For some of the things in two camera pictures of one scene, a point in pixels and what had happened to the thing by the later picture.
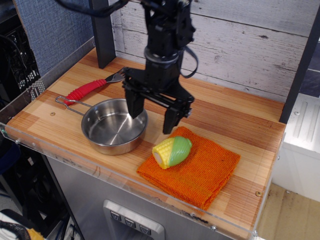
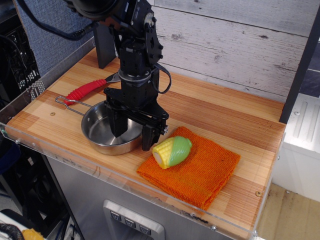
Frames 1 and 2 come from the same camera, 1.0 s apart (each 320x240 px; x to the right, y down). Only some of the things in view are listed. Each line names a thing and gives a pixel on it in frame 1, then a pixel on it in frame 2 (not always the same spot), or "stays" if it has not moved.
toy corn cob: x=172 y=152 stays
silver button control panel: x=123 y=223 stays
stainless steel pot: x=108 y=127 stays
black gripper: x=161 y=81 → x=136 y=100
